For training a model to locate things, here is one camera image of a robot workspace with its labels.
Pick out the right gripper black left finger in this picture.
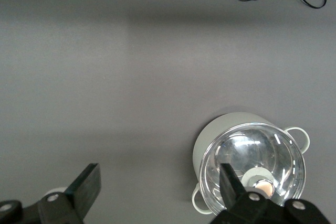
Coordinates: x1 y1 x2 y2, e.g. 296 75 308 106
0 163 102 224

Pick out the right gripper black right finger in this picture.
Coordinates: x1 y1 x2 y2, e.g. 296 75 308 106
209 163 330 224

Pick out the glass lid with steel knob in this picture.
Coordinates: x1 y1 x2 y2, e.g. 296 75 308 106
198 122 307 214

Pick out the pale green cooking pot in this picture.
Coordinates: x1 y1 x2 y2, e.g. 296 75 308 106
192 112 310 216

